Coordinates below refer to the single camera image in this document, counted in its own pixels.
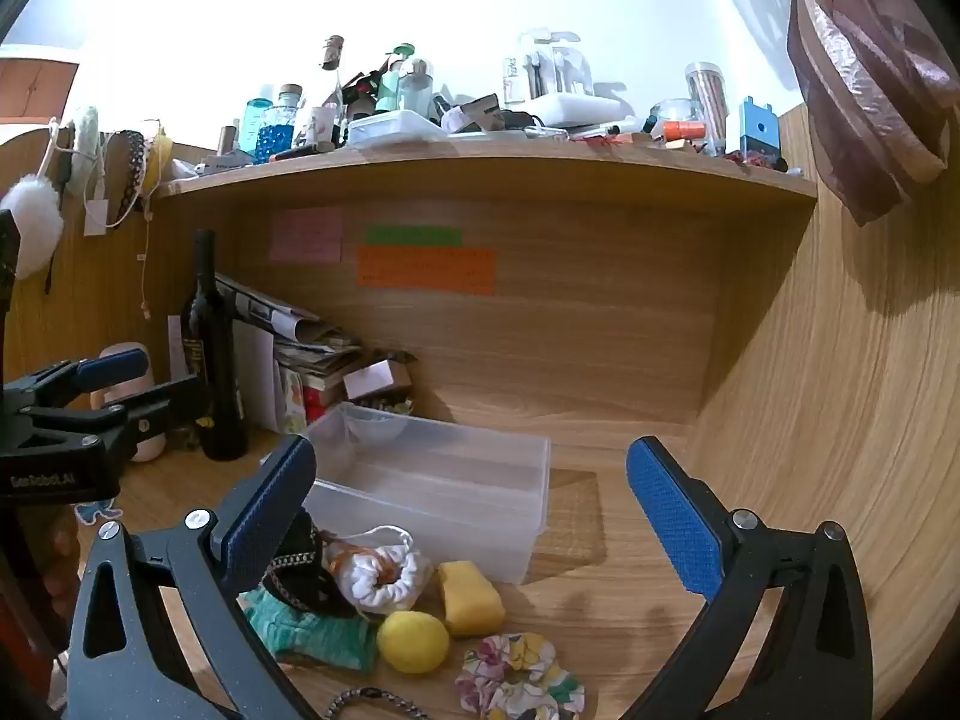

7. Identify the black patterned fabric item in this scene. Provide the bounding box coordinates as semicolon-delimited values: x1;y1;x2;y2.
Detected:
262;509;356;619

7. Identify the green knitted cloth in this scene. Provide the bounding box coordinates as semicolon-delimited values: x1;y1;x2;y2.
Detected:
239;587;377;673

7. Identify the black white braided bracelet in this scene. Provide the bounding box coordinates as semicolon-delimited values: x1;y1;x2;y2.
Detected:
322;684;433;720

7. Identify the white drawstring pouch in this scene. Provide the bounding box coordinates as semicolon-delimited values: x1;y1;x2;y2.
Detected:
322;525;433;617

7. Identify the yellow felt ball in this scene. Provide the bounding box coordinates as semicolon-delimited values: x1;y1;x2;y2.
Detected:
376;611;451;674

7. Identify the floral fabric scrunchie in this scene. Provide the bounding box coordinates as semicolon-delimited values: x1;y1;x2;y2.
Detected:
454;632;586;718

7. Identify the clear plastic storage bin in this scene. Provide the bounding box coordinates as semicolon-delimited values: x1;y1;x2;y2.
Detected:
304;403;551;585

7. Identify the yellow sponge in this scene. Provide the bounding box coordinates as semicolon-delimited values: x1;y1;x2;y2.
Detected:
436;561;506;639

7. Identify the pink mug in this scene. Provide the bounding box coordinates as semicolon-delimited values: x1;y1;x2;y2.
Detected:
89;341;170;464

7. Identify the dark wine bottle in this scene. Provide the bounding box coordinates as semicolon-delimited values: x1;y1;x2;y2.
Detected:
181;229;249;461

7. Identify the stack of newspapers and books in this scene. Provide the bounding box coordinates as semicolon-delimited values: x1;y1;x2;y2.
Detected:
217;273;368;434

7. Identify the white fluffy pompom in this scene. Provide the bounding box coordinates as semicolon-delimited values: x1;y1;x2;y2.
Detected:
2;176;64;281

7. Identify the small open cardboard box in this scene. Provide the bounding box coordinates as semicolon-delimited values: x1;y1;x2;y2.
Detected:
343;351;416;416

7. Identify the pink sticky note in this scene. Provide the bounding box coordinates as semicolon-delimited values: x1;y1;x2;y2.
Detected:
268;206;343;265

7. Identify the blue beads glass bottle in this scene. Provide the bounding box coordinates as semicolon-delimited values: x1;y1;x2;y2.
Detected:
254;83;302;164

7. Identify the green sticky note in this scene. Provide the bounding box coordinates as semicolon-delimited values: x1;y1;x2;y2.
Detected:
366;224;464;247

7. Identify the orange sticky note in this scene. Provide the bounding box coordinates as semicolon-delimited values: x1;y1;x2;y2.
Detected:
356;245;496;296

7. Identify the wooden shelf board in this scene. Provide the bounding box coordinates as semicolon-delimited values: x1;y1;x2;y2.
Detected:
158;140;817;215

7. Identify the clear lidded plastic container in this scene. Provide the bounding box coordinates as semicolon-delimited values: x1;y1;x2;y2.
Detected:
347;109;448;148

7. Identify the green pump bottle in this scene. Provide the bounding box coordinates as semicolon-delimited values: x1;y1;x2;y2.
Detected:
374;43;415;114

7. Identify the blue plastic block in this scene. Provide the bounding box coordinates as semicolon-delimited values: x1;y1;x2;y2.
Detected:
740;96;781;161

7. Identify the white tray with bottles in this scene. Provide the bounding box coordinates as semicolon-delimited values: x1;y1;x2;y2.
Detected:
500;29;633;128

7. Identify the orange cap marker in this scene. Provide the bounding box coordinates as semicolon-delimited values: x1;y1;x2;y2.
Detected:
654;121;706;142

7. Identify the brown plastic bag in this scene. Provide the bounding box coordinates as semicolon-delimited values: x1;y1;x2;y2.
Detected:
786;0;958;226

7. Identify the tall jar with sticks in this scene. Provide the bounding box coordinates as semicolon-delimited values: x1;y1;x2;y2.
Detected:
685;62;729;156

